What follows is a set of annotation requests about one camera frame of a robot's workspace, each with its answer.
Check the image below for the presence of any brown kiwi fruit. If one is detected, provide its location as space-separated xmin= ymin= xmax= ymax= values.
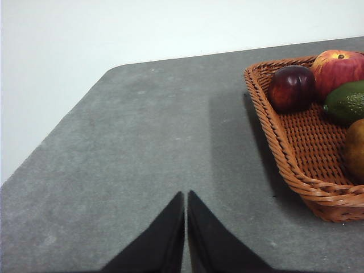
xmin=343 ymin=118 xmax=364 ymax=184

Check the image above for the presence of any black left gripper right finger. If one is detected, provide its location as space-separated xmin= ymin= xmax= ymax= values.
xmin=187 ymin=189 xmax=275 ymax=273

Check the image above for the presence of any brown wicker basket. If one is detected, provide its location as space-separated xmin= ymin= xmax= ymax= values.
xmin=243 ymin=55 xmax=364 ymax=223

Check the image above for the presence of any dark purple plum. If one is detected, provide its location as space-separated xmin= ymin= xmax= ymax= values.
xmin=268 ymin=65 xmax=316 ymax=114

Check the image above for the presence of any red apple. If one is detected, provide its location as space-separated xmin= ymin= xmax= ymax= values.
xmin=310 ymin=49 xmax=364 ymax=100

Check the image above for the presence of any green avocado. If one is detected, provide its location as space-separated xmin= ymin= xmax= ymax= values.
xmin=322 ymin=80 xmax=364 ymax=126

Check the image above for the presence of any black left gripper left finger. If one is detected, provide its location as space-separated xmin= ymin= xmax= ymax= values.
xmin=99 ymin=191 xmax=185 ymax=273

